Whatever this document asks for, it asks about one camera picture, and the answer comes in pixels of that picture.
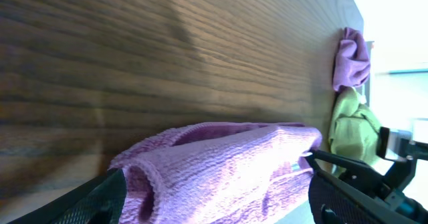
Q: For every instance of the pink purple cloth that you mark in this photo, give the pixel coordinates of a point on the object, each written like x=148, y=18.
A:
x=218, y=172

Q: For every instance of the crumpled green cloth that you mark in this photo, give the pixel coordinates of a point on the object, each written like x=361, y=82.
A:
x=354, y=130

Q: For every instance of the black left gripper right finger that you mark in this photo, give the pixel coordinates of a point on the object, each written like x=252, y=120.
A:
x=332, y=201

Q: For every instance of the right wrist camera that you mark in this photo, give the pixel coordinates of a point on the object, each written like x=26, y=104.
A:
x=402, y=145

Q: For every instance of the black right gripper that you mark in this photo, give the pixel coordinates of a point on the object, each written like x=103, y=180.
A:
x=383, y=197

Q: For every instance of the crumpled purple cloth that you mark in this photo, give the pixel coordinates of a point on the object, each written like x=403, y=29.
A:
x=352, y=63

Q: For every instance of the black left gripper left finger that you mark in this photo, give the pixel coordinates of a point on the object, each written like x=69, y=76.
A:
x=99, y=201

